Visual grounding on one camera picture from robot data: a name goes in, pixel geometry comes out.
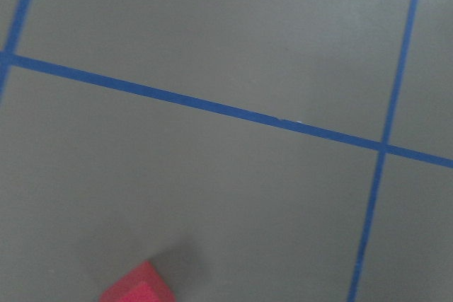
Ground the red block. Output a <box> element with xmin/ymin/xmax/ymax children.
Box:
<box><xmin>98</xmin><ymin>261</ymin><xmax>176</xmax><ymax>302</ymax></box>

